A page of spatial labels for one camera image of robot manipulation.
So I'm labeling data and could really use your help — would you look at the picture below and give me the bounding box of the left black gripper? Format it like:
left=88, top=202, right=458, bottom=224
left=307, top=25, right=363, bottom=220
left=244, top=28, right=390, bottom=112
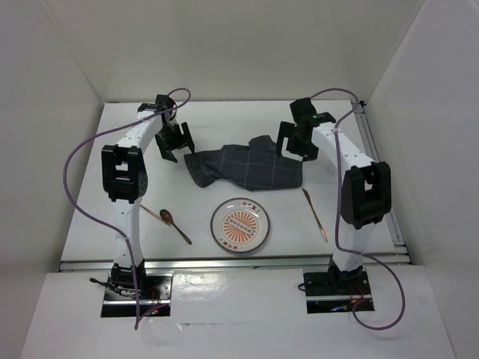
left=154, top=122, right=194, bottom=163

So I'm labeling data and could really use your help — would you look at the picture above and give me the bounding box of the dark grey checked cloth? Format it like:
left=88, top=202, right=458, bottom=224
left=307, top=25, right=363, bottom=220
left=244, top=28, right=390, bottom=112
left=184, top=135, right=303, bottom=191

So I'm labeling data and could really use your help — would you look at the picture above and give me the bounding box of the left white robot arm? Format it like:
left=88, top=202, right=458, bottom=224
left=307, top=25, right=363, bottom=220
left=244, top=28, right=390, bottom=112
left=101, top=93, right=195, bottom=298

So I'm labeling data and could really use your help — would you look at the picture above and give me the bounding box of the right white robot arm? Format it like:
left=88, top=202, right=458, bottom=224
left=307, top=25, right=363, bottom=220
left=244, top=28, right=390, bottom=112
left=276, top=97, right=391, bottom=293

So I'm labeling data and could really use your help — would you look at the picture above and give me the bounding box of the copper knife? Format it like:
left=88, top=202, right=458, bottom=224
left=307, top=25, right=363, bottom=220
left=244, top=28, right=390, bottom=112
left=302, top=188, right=328, bottom=242

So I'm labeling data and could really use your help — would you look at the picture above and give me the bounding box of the copper fork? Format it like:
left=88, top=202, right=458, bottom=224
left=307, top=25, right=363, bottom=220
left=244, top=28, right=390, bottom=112
left=140, top=204, right=171, bottom=227

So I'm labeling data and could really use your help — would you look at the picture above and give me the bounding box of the copper spoon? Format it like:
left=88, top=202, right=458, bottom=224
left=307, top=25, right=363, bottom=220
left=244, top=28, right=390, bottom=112
left=159, top=209, right=192, bottom=245

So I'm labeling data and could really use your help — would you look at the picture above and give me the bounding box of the orange patterned plate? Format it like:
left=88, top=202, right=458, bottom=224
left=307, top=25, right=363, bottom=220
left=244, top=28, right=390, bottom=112
left=210, top=197, right=271, bottom=254

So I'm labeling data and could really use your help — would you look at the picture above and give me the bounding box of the front aluminium rail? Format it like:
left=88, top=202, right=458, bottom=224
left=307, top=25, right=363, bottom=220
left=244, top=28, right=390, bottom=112
left=58, top=253, right=412, bottom=272

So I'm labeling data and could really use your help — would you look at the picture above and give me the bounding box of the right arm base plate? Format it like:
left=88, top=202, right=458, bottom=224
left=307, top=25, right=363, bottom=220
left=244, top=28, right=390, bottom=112
left=297, top=271, right=375, bottom=314

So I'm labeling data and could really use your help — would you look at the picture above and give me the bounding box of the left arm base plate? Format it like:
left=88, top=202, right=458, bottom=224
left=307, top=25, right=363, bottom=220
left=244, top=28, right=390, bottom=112
left=89, top=274, right=173, bottom=318

